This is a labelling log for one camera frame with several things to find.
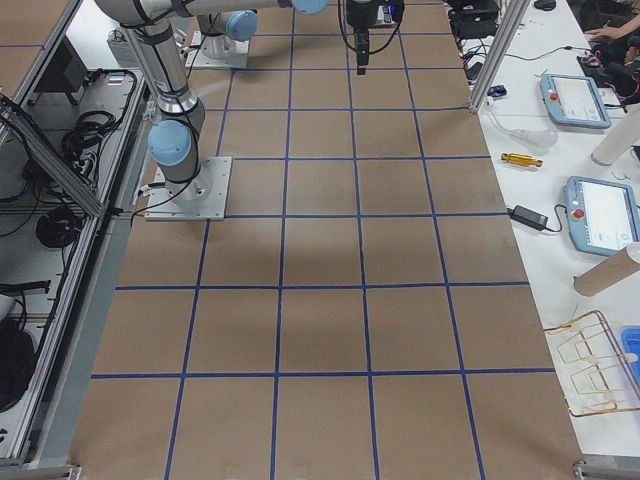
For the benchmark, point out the blue teach pendant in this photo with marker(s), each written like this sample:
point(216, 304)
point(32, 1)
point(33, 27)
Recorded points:
point(573, 101)
point(603, 216)

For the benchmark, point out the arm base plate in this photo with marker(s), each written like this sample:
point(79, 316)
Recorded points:
point(217, 52)
point(205, 197)

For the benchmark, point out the far blue teach pendant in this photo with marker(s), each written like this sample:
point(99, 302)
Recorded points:
point(573, 101)

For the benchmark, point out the aluminium frame post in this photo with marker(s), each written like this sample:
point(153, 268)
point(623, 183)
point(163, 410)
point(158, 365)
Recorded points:
point(505, 33)

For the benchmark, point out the black power adapter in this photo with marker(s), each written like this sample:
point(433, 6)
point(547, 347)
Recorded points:
point(528, 217)

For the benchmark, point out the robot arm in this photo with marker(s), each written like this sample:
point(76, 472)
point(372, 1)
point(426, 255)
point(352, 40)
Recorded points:
point(222, 33)
point(174, 142)

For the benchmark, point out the blue plastic container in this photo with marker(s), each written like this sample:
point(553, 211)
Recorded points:
point(630, 342)

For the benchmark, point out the gold wire rack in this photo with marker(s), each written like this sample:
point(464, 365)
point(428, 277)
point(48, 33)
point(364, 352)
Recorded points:
point(595, 371)

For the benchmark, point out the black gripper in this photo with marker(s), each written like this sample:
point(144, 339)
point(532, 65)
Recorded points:
point(358, 16)

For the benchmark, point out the near blue teach pendant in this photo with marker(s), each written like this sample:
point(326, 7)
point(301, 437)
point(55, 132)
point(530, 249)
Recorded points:
point(603, 216)

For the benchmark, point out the white cardboard tube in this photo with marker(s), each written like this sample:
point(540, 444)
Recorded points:
point(621, 137)

